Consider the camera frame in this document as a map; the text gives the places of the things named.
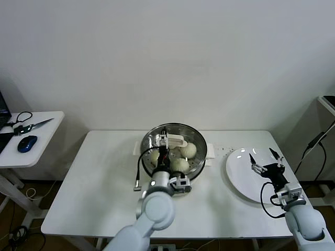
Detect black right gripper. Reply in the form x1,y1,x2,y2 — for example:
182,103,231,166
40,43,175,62
248,147,288,191

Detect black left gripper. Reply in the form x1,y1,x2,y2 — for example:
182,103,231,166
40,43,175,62
156,127,171,172

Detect perforated steel steamer basket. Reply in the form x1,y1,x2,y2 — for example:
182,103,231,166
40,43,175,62
140,122,208,181

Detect white round plate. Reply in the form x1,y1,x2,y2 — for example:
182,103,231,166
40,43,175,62
225,147,291,204

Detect white electric cooker base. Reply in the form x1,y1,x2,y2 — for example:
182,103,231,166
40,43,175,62
133,141,217,197

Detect white power strip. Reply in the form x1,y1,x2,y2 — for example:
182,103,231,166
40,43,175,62
145,244,176,251

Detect white side table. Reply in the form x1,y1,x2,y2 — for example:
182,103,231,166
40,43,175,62
0,111,65,211

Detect blue computer mouse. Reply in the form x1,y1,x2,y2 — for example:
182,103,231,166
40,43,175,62
17,135,39,153

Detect black laptop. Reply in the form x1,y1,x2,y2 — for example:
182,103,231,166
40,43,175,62
0,90,13,155

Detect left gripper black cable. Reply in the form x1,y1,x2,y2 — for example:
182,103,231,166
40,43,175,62
133,148,160,191

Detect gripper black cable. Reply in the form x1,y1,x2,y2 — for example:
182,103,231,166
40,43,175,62
133,148,160,191
260,181,286,219

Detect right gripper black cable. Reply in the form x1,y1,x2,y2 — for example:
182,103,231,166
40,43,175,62
260,181,286,219

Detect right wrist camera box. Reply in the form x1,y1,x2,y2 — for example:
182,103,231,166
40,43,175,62
276,182,306,206

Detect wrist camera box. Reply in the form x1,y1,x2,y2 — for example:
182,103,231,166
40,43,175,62
276,182,306,206
169,175,192,194

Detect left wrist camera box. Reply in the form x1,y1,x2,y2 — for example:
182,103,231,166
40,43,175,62
169,175,192,194

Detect black cable with adapter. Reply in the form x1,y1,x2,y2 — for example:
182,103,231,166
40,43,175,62
294,132,328,184

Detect scissors with black handles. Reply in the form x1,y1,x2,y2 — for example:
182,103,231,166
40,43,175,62
14,117,55,136

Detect black looped cable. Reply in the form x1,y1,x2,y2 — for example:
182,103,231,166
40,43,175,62
4,111,34,131

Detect black floor cable bundle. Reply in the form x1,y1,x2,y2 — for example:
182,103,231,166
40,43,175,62
9,225,29,245

